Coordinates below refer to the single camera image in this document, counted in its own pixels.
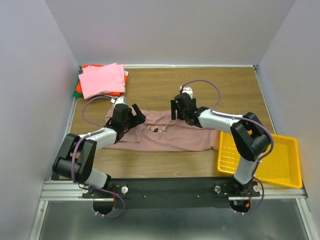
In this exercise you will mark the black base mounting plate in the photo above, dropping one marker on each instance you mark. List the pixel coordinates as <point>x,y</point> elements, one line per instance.
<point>172,193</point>

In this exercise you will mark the folded pink t-shirt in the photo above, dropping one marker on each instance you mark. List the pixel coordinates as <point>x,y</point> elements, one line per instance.
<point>102,80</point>

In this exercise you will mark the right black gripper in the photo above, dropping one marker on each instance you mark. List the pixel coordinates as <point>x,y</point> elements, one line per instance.
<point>178,110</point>

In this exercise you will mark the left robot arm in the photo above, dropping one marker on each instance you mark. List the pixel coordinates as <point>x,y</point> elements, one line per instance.
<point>76,155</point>

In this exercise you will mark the yellow plastic tray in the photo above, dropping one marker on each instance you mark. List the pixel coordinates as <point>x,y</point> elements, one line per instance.
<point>281,167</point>

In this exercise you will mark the folded orange t-shirt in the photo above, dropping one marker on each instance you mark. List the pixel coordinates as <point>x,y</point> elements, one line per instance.
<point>82,88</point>

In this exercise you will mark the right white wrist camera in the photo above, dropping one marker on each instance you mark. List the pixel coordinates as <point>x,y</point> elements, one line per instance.
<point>186,89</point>

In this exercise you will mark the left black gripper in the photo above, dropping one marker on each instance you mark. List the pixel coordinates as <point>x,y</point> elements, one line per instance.
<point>132,116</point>

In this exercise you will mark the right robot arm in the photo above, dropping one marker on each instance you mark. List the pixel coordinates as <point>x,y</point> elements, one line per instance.
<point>252,140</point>

